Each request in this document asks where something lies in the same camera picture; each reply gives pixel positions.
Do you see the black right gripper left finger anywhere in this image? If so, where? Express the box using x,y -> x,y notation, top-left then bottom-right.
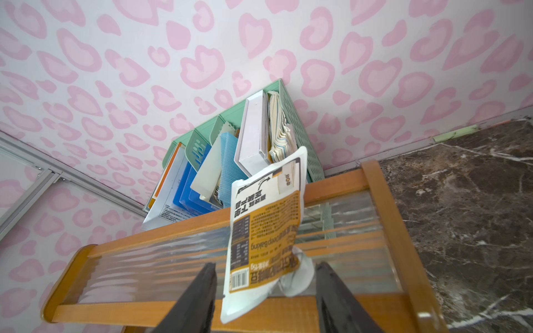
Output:
154,262 -> 217,333

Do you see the orange wooden three-tier shelf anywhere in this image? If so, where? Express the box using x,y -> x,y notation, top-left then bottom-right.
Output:
42,161 -> 448,332

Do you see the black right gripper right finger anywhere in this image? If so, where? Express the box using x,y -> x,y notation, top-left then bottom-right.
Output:
315,262 -> 383,333

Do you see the white binder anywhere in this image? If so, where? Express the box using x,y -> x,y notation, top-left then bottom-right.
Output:
234,90 -> 271,177

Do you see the green file organizer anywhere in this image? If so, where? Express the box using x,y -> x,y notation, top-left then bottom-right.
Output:
161,78 -> 326,184

